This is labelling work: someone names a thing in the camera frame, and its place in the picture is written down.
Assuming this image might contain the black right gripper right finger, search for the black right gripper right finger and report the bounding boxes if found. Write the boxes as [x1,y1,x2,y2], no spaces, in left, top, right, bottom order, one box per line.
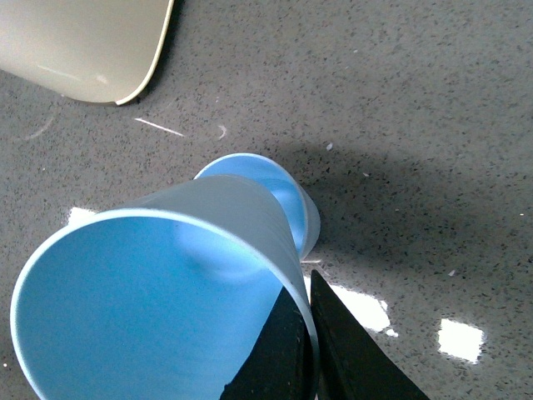
[311,270,428,400]

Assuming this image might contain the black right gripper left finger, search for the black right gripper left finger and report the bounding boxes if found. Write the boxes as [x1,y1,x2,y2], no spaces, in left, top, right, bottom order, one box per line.
[221,288,313,400]

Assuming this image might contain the light blue plastic cup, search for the light blue plastic cup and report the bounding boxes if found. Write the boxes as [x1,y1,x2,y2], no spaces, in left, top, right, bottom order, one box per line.
[10,175,318,399]

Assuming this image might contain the cream toaster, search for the cream toaster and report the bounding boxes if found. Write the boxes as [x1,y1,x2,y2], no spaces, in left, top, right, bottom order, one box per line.
[1,0,174,105]

